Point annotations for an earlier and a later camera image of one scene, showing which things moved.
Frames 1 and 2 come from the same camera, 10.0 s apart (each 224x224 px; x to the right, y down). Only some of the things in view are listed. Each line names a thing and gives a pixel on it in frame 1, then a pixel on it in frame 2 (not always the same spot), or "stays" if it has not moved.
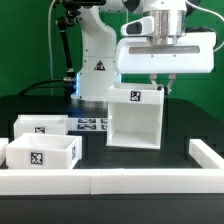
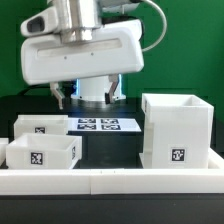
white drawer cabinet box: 135,116 -> 178,131
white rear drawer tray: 45,124 stays
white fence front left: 45,182 stays
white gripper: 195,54 -> 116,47
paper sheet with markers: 88,124 stays
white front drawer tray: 44,151 stays
